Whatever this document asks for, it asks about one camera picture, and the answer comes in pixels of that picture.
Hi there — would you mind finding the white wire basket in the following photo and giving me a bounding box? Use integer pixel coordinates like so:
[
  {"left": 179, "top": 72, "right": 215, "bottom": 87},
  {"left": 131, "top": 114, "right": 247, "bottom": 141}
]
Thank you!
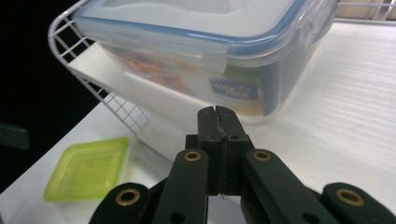
[{"left": 48, "top": 0, "right": 396, "bottom": 145}]

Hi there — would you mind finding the green plastic lid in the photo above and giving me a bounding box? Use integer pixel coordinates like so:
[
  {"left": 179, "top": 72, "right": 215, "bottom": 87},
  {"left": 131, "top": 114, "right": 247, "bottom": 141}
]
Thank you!
[{"left": 43, "top": 136, "right": 131, "bottom": 203}]

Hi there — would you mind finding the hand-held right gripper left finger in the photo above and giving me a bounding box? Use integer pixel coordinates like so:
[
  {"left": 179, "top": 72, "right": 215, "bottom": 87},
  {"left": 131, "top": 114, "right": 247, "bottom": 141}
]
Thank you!
[{"left": 185, "top": 105, "right": 223, "bottom": 197}]

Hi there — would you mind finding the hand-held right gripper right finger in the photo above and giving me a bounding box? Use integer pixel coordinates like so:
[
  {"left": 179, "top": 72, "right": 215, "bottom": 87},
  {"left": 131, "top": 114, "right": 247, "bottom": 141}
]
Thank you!
[{"left": 216, "top": 105, "right": 255, "bottom": 197}]

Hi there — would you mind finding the clear blue-rimmed plastic food container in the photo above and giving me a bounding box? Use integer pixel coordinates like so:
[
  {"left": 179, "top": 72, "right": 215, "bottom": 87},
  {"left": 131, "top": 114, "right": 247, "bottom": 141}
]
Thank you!
[{"left": 73, "top": 0, "right": 340, "bottom": 126}]

